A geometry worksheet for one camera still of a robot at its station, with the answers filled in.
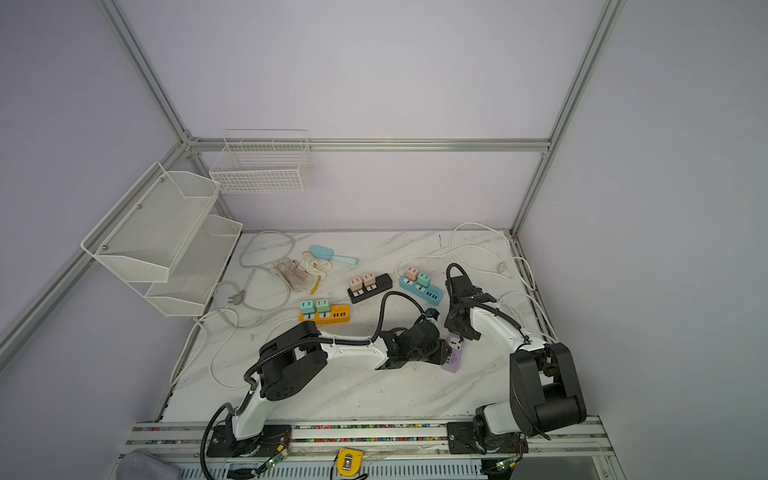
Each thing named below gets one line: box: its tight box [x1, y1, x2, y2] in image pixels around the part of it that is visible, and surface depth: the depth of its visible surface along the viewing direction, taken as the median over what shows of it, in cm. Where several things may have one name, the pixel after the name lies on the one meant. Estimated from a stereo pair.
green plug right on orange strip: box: [315, 299, 331, 313], surface depth 93 cm
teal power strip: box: [399, 275, 445, 306], surface depth 102 cm
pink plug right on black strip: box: [362, 272, 376, 287], surface depth 100 cm
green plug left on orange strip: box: [300, 300, 317, 315], surface depth 93 cm
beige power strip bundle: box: [273, 251, 332, 295], surface depth 109 cm
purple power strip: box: [441, 332, 463, 373], surface depth 87 cm
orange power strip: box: [299, 304, 351, 325], surface depth 95 cm
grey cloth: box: [115, 450, 181, 480], surface depth 69 cm
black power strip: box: [347, 273, 393, 304], surface depth 103 cm
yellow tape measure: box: [337, 448, 364, 477], surface depth 71 cm
